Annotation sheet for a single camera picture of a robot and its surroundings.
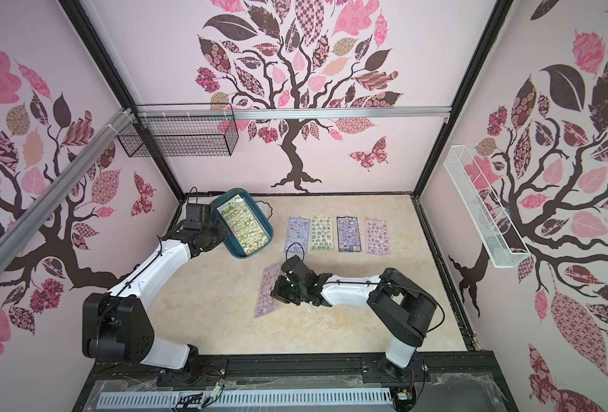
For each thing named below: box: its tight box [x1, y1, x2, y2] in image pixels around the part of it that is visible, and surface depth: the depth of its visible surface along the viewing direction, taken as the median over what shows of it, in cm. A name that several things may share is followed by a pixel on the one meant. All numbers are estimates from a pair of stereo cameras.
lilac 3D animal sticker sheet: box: [365, 218, 391, 256], surface depth 107 cm
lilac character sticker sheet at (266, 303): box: [254, 263, 282, 319], surface depth 87 cm
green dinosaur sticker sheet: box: [310, 214, 335, 250], surface depth 109 cm
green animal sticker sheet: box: [216, 193, 271, 256], surface depth 92 cm
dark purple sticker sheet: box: [336, 214, 362, 253], surface depth 109 cm
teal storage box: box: [210, 187, 274, 259], surface depth 91 cm
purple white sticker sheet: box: [284, 216, 311, 255], surface depth 109 cm
